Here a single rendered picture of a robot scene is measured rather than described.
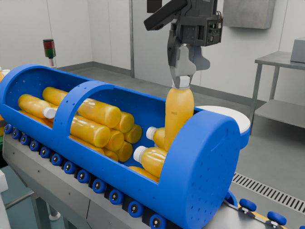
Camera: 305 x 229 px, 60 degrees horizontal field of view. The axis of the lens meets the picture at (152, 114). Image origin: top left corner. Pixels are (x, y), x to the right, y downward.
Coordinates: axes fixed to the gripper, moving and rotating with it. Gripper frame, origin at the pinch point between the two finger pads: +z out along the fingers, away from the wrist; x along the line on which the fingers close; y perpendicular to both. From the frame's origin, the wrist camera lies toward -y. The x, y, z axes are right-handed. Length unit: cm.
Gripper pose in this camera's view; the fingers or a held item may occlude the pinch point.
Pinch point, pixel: (180, 79)
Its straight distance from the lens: 61.2
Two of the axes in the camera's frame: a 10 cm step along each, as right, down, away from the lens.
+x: 6.4, -3.0, 7.1
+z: -0.1, 9.2, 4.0
